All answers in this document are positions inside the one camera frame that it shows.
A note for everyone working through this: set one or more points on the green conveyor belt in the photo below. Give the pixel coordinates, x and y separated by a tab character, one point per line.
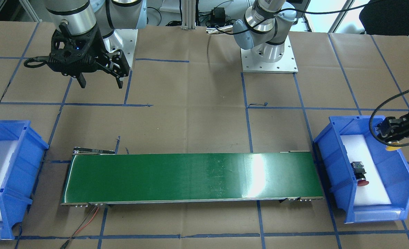
203	177

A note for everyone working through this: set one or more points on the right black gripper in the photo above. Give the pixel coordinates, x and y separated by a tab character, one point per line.
97	47

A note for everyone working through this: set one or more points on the blue bin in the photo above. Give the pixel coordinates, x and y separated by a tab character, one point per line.
17	186
391	165

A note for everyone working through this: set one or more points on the red push button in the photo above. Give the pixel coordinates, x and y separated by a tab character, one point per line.
359	173

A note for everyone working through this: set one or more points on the black power adapter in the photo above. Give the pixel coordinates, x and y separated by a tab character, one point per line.
218	14

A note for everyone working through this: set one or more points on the aluminium frame post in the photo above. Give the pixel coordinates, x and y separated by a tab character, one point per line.
189	14

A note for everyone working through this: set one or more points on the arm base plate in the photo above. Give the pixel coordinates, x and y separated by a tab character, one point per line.
125	40
267	58

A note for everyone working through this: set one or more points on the yellow push button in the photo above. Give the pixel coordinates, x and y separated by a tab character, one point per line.
392	148

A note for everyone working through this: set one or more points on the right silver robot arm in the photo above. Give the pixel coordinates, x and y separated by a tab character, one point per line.
76	17

